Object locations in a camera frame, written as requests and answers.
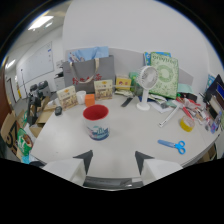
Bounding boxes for blue scissors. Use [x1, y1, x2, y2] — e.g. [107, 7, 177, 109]
[157, 138, 187, 155]

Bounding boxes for green printed bag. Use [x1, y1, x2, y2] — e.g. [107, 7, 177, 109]
[16, 127, 34, 158]

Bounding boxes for white long tube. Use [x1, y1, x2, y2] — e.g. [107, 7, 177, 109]
[158, 103, 183, 129]

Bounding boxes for yellow tape roll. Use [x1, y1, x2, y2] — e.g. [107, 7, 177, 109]
[179, 115, 196, 133]

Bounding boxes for white mug red inside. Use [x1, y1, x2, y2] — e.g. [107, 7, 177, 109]
[82, 104, 111, 142]

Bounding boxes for small black round object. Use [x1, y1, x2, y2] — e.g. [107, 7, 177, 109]
[54, 106, 64, 117]

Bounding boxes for cardboard box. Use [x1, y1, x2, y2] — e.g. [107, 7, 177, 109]
[0, 109, 28, 156]

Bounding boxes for beige illustrated box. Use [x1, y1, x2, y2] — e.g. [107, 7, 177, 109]
[93, 78, 114, 101]
[56, 85, 80, 111]

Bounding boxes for black remote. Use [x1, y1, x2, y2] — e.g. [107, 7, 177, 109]
[120, 96, 134, 108]

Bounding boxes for orange small box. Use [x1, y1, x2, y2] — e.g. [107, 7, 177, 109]
[84, 93, 96, 108]

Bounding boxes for white paper cup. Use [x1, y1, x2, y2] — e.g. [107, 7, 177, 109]
[75, 90, 87, 105]

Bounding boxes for black office chair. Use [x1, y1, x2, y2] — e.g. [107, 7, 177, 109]
[27, 80, 52, 126]

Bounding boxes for white desk fan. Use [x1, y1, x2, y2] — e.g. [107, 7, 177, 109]
[135, 65, 160, 112]

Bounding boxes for yellow small box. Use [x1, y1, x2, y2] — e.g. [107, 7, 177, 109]
[115, 76, 132, 91]

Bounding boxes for grey tote bag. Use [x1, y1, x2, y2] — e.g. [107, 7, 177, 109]
[69, 54, 116, 94]

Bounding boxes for black monitor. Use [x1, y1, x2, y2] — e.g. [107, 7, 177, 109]
[203, 73, 224, 111]

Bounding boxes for whiteboard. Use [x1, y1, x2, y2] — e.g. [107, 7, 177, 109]
[20, 41, 55, 86]

